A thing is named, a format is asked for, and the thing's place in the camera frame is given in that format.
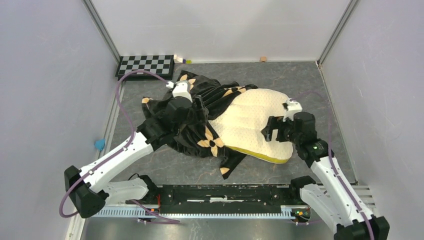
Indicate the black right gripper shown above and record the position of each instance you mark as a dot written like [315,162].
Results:
[275,122]

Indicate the black floral pillowcase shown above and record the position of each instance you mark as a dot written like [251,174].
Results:
[186,127]

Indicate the black grey checkerboard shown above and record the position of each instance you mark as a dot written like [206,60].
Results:
[161,65]

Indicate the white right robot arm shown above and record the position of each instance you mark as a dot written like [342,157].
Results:
[340,208]

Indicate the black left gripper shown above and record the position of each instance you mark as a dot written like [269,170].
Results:
[201,116]

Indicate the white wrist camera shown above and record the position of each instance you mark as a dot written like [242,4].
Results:
[291,107]
[180,89]

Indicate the small white block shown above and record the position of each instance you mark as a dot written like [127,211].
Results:
[178,59]

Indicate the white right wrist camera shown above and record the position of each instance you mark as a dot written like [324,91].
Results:
[291,107]

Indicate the white yellow pillow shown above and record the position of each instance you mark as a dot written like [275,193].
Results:
[240,125]

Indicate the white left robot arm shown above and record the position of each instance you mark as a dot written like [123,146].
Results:
[90,188]

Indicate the blue small object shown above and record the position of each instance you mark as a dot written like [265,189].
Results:
[100,144]

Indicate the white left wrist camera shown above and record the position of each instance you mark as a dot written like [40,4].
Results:
[180,89]

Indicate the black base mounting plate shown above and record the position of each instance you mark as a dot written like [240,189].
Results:
[221,198]

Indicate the small tan wooden block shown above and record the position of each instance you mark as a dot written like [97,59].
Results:
[263,59]

